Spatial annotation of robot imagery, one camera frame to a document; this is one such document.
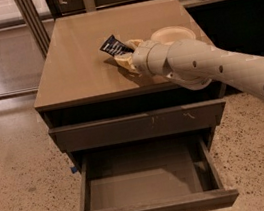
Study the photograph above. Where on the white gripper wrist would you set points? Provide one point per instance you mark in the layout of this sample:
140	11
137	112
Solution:
141	58

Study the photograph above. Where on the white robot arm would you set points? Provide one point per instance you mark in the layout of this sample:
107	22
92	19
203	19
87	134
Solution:
193	64

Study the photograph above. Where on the grey drawer cabinet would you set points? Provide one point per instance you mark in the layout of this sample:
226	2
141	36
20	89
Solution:
81	84

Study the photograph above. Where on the closed grey upper drawer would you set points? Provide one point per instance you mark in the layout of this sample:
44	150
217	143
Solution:
141	126

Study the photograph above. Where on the open middle drawer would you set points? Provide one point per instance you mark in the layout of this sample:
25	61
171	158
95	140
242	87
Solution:
175	174

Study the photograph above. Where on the white paper bowl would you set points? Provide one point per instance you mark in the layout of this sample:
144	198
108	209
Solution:
169	35

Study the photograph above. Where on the blue tape piece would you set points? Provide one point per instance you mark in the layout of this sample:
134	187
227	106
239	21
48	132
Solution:
74	170

